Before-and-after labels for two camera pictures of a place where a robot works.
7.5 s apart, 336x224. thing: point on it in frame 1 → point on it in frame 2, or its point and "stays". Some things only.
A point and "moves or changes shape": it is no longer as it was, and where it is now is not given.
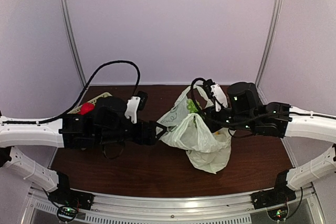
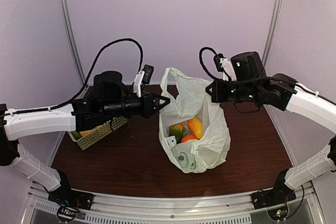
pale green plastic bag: x=209 y=150 moves or changes shape
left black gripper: x=150 y=139 → x=148 y=108
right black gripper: x=210 y=115 → x=218 y=96
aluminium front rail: x=311 y=209 stays
